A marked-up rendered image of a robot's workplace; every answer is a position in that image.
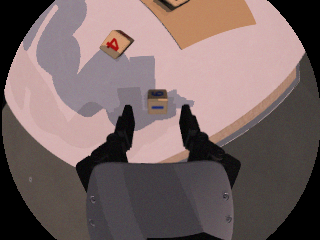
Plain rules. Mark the orange flat mat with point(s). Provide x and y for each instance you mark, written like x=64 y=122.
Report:
x=197 y=20

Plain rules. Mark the wooden letter block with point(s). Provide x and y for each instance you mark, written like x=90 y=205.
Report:
x=173 y=4
x=116 y=43
x=157 y=101

